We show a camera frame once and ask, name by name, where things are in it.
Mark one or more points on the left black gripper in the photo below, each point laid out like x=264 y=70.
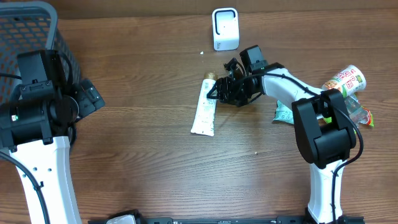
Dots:
x=88 y=97

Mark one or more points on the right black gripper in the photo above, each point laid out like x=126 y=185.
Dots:
x=224 y=84

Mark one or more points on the white tube with gold cap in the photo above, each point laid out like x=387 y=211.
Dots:
x=203 y=123

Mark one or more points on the teal snack packet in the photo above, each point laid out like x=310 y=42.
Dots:
x=283 y=114

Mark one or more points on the cup noodles container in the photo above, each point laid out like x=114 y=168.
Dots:
x=348 y=81

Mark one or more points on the green chip bag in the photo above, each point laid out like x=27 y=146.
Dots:
x=357 y=113

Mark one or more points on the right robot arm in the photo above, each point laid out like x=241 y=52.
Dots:
x=326 y=136

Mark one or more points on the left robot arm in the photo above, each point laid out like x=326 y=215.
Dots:
x=38 y=129

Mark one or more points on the white barcode scanner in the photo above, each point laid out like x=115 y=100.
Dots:
x=225 y=22

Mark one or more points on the grey plastic shopping basket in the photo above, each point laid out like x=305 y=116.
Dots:
x=26 y=27

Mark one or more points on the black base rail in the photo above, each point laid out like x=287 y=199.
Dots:
x=134 y=216

